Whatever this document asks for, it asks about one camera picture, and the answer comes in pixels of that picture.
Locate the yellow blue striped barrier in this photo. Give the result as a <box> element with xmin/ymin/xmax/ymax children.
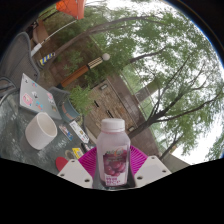
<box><xmin>38</xmin><ymin>51</ymin><xmax>57</xmax><ymax>67</ymax></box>

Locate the blue printed card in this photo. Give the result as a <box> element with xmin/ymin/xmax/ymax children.
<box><xmin>58</xmin><ymin>123</ymin><xmax>75</xmax><ymax>142</ymax></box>

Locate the purple juice bottle white cap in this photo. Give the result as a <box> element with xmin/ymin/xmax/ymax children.
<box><xmin>95</xmin><ymin>118</ymin><xmax>132</xmax><ymax>190</ymax></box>

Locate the large green tree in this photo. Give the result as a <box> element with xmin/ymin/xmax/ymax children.
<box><xmin>43</xmin><ymin>0</ymin><xmax>224</xmax><ymax>161</ymax></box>

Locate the globe lamp post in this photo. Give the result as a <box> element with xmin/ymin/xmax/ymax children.
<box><xmin>56</xmin><ymin>52</ymin><xmax>111</xmax><ymax>90</ymax></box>

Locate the grey laptop with stickers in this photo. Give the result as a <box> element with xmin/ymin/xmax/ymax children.
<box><xmin>18</xmin><ymin>73</ymin><xmax>63</xmax><ymax>121</ymax></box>

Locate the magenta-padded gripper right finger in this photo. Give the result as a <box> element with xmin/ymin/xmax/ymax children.
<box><xmin>127</xmin><ymin>144</ymin><xmax>173</xmax><ymax>188</ymax></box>

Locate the brown stone building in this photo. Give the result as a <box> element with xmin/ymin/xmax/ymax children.
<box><xmin>83</xmin><ymin>74</ymin><xmax>191</xmax><ymax>173</ymax></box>

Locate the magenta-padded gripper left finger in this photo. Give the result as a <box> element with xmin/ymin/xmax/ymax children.
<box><xmin>57</xmin><ymin>146</ymin><xmax>100</xmax><ymax>190</ymax></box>

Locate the small yellow card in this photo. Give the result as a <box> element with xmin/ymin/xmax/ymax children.
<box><xmin>71</xmin><ymin>147</ymin><xmax>85</xmax><ymax>160</ymax></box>

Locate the flat round red coaster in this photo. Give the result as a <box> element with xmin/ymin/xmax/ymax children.
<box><xmin>55</xmin><ymin>156</ymin><xmax>70</xmax><ymax>173</ymax></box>

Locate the orange patio umbrella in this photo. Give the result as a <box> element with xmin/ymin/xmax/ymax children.
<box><xmin>30</xmin><ymin>0</ymin><xmax>88</xmax><ymax>58</ymax></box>

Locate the white printed card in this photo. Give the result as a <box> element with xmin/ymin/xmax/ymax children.
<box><xmin>68</xmin><ymin>120</ymin><xmax>91</xmax><ymax>145</ymax></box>

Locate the grey mesh chair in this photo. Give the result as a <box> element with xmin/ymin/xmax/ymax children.
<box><xmin>0</xmin><ymin>31</ymin><xmax>42</xmax><ymax>98</ymax></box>

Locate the white paper cup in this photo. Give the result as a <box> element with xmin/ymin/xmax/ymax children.
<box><xmin>24</xmin><ymin>111</ymin><xmax>59</xmax><ymax>151</ymax></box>

